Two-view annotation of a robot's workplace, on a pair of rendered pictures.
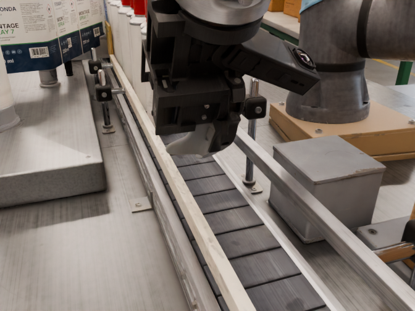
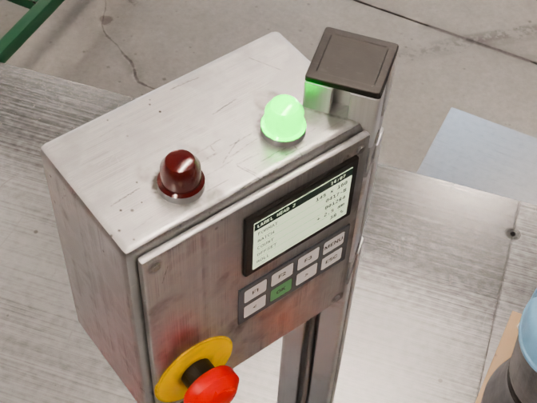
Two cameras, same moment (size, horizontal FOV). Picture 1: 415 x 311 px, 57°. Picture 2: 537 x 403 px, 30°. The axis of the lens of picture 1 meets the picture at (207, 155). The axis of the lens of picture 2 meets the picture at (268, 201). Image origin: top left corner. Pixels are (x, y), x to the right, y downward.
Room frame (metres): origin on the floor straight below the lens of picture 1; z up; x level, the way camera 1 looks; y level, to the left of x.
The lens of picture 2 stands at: (0.66, 0.38, 1.90)
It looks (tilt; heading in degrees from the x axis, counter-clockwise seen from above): 52 degrees down; 305
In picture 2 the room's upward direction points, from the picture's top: 3 degrees clockwise
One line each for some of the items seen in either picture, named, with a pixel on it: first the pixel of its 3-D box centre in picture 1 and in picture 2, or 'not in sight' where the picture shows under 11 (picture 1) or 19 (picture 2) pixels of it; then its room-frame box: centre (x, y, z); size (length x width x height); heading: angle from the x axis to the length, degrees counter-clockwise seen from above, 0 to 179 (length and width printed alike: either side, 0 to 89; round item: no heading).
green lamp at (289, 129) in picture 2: not in sight; (284, 116); (0.88, 0.06, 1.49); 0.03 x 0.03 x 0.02
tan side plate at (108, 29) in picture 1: (108, 41); not in sight; (1.05, 0.26, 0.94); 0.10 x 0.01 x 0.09; 19
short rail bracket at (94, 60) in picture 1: (102, 72); not in sight; (0.92, 0.25, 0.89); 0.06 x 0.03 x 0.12; 109
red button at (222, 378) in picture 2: not in sight; (208, 386); (0.86, 0.15, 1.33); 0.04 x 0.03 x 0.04; 74
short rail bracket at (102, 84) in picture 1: (104, 100); not in sight; (0.71, 0.20, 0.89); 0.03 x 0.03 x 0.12; 19
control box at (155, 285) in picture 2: not in sight; (213, 232); (0.91, 0.09, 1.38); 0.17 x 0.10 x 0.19; 74
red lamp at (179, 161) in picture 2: not in sight; (180, 172); (0.89, 0.13, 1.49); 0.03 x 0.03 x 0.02
